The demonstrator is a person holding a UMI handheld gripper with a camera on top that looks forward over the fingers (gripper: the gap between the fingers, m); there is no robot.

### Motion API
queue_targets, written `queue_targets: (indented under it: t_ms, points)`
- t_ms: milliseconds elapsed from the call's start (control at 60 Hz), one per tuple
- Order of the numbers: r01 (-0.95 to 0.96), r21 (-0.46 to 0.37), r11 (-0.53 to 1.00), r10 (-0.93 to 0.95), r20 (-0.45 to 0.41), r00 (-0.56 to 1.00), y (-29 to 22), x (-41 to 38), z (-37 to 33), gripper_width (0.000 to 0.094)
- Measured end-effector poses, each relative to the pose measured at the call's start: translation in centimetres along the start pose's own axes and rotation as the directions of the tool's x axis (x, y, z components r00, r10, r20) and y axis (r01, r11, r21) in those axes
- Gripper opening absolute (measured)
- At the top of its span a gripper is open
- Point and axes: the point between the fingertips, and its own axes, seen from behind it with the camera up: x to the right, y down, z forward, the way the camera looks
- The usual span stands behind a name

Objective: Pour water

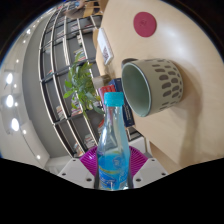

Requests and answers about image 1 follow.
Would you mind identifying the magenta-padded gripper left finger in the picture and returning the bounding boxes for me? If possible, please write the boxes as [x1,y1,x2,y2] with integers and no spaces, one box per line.
[57,145,101,190]

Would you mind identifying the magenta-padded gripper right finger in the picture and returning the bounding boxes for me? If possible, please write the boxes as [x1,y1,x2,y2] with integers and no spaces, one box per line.
[127,145,169,188]

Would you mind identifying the clear bottle with turquoise cap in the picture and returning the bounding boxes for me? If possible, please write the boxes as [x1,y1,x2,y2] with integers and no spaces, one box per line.
[97,92,132,191]

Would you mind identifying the dark blue book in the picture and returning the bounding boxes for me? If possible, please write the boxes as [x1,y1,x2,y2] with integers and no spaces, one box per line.
[111,78,136,128]

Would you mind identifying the grey patterned ceramic mug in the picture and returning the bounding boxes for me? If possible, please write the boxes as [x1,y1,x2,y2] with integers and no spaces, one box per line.
[120,58,184,118]

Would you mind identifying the green potted plant, white pot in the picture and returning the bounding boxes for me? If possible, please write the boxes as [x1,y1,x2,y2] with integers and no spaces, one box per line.
[63,53,108,120]

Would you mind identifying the grey bookshelf unit with books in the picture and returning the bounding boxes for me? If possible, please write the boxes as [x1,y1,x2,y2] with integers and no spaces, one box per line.
[39,0,148,160]

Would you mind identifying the round ceiling lights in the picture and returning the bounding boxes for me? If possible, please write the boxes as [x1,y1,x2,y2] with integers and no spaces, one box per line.
[3,29,42,161]

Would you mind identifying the open magazine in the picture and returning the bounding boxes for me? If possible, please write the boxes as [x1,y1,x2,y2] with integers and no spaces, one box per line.
[96,27,115,66]

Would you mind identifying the light wooden chair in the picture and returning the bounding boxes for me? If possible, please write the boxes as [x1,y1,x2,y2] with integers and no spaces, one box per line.
[91,28,101,52]

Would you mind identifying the flat round red coaster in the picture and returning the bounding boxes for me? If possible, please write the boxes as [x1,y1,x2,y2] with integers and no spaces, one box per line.
[133,11,158,38]

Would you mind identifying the person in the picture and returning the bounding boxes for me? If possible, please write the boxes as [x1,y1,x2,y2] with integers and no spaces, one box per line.
[64,0,88,18]

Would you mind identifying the slatted wooden chair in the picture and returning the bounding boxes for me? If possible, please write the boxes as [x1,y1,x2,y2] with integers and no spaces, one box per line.
[83,0,110,18]

